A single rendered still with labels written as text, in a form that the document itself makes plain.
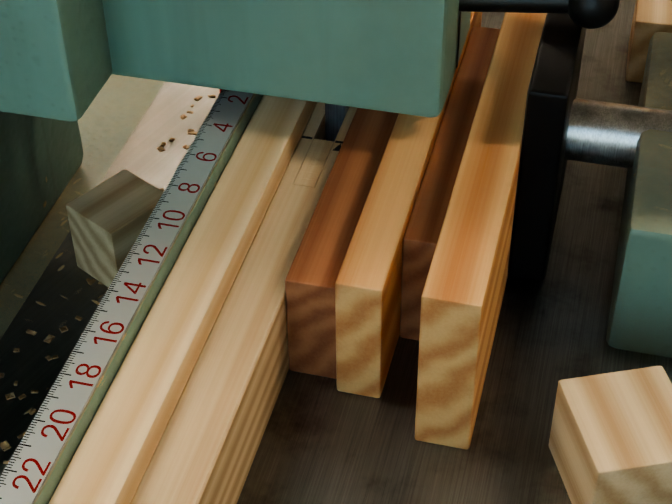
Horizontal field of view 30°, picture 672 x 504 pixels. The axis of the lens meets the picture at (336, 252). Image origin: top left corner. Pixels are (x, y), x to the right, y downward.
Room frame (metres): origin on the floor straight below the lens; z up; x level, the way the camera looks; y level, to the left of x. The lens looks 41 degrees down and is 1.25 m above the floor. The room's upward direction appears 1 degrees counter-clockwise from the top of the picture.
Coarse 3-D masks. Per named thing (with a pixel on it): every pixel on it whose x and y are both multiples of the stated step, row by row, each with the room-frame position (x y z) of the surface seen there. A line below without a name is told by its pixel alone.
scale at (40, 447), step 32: (224, 96) 0.43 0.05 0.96; (224, 128) 0.41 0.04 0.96; (192, 160) 0.39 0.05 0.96; (192, 192) 0.37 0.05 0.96; (160, 224) 0.35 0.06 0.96; (128, 256) 0.33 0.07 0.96; (160, 256) 0.33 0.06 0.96; (128, 288) 0.31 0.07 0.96; (96, 320) 0.30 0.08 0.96; (128, 320) 0.30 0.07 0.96; (96, 352) 0.28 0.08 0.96; (64, 384) 0.27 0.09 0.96; (96, 384) 0.27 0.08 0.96; (64, 416) 0.26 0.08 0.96; (32, 448) 0.24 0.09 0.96; (0, 480) 0.23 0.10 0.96; (32, 480) 0.23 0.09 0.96
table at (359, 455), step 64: (576, 192) 0.43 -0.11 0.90; (576, 256) 0.39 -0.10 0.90; (512, 320) 0.35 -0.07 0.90; (576, 320) 0.35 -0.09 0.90; (320, 384) 0.32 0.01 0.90; (384, 384) 0.32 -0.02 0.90; (512, 384) 0.32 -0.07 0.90; (320, 448) 0.29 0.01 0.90; (384, 448) 0.29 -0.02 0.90; (448, 448) 0.29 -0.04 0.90; (512, 448) 0.29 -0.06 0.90
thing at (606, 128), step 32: (544, 32) 0.41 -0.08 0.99; (576, 32) 0.41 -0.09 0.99; (544, 64) 0.39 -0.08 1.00; (576, 64) 0.40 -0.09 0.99; (544, 96) 0.37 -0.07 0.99; (576, 96) 0.45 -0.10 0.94; (544, 128) 0.37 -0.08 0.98; (576, 128) 0.40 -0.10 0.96; (608, 128) 0.40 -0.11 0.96; (640, 128) 0.40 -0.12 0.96; (544, 160) 0.37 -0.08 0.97; (576, 160) 0.40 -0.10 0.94; (608, 160) 0.40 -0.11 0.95; (544, 192) 0.37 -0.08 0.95; (544, 224) 0.37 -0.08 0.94; (512, 256) 0.37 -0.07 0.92; (544, 256) 0.37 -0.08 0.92
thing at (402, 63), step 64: (128, 0) 0.43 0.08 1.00; (192, 0) 0.42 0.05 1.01; (256, 0) 0.42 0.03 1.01; (320, 0) 0.41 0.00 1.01; (384, 0) 0.40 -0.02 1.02; (448, 0) 0.40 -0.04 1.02; (128, 64) 0.43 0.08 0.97; (192, 64) 0.42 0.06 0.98; (256, 64) 0.42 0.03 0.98; (320, 64) 0.41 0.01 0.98; (384, 64) 0.40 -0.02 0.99; (448, 64) 0.41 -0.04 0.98
